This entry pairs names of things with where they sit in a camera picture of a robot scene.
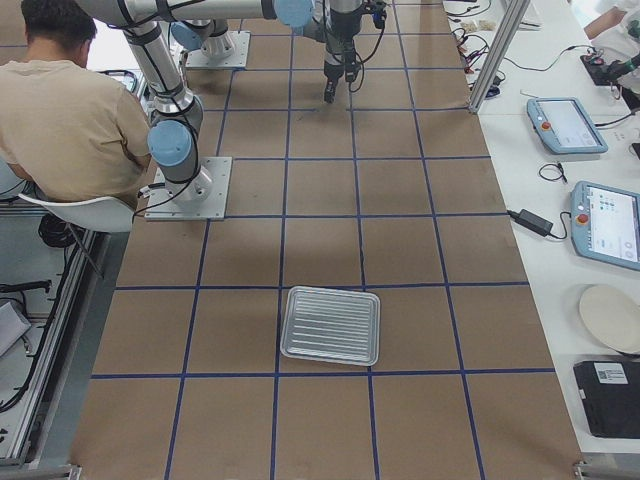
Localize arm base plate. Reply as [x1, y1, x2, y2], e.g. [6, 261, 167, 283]
[185, 31, 251, 70]
[143, 157, 232, 221]

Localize black flat device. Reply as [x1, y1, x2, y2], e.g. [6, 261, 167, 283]
[573, 361, 639, 439]

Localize person in beige shirt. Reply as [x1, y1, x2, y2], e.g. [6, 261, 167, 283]
[1, 1, 151, 207]

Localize white chair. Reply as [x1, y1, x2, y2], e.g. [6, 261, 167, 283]
[16, 192, 136, 281]

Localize black power adapter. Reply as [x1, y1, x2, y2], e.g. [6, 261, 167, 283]
[507, 209, 553, 237]

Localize blue teach pendant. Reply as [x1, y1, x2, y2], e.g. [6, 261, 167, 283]
[526, 97, 608, 155]
[571, 181, 639, 271]

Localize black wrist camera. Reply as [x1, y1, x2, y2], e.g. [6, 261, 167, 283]
[367, 0, 387, 30]

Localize silver ribbed metal tray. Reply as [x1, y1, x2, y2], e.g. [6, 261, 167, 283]
[280, 286, 381, 367]

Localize far blue teach pendant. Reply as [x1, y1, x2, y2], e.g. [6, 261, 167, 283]
[526, 97, 608, 155]

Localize beige round plate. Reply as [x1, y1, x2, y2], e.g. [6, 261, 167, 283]
[579, 285, 639, 356]

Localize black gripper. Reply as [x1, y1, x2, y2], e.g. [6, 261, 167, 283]
[324, 47, 358, 103]

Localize aluminium frame post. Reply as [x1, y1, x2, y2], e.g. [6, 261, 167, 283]
[468, 0, 530, 114]

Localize near blue teach pendant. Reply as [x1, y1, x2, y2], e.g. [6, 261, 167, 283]
[571, 181, 639, 271]

